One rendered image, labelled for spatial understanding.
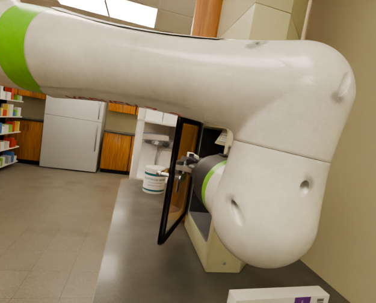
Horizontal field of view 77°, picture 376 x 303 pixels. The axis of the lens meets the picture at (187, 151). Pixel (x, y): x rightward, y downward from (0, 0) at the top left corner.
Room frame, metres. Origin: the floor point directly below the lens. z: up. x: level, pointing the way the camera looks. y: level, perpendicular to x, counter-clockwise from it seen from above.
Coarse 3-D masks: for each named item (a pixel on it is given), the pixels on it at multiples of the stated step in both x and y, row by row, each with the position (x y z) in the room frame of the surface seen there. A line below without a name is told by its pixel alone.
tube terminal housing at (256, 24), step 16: (256, 16) 0.67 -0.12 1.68; (272, 16) 0.68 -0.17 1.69; (288, 16) 0.69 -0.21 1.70; (224, 32) 0.88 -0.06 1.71; (240, 32) 0.74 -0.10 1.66; (256, 32) 0.67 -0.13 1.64; (272, 32) 0.68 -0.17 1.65; (288, 32) 0.70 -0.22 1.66; (208, 128) 0.95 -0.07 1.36; (224, 128) 0.72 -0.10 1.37; (192, 224) 0.87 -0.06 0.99; (192, 240) 0.84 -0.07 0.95; (208, 240) 0.69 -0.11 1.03; (208, 256) 0.67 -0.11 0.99; (224, 256) 0.68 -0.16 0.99
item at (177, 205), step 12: (192, 132) 0.84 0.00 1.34; (180, 144) 0.72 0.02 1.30; (192, 144) 0.87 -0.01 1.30; (180, 156) 0.74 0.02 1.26; (168, 180) 0.67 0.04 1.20; (180, 180) 0.79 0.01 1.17; (180, 192) 0.82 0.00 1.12; (180, 204) 0.85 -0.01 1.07; (168, 216) 0.72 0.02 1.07; (168, 228) 0.74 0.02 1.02
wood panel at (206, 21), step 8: (200, 0) 1.01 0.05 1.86; (208, 0) 1.02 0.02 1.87; (216, 0) 1.02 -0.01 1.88; (200, 8) 1.01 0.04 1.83; (208, 8) 1.02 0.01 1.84; (216, 8) 1.03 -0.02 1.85; (200, 16) 1.01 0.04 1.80; (208, 16) 1.02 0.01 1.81; (216, 16) 1.03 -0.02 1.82; (200, 24) 1.01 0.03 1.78; (208, 24) 1.02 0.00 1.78; (216, 24) 1.03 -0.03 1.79; (192, 32) 1.01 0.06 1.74; (200, 32) 1.01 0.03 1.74; (208, 32) 1.02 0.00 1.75; (216, 32) 1.03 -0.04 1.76; (184, 216) 1.03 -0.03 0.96
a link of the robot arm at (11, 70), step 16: (0, 0) 0.32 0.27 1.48; (16, 0) 0.34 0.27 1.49; (0, 16) 0.30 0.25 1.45; (16, 16) 0.30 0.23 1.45; (32, 16) 0.30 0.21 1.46; (0, 32) 0.29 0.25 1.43; (16, 32) 0.29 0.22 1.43; (0, 48) 0.30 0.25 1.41; (16, 48) 0.29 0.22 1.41; (0, 64) 0.31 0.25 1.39; (16, 64) 0.30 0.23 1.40; (0, 80) 0.33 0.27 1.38; (16, 80) 0.32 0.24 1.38; (32, 80) 0.31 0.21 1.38
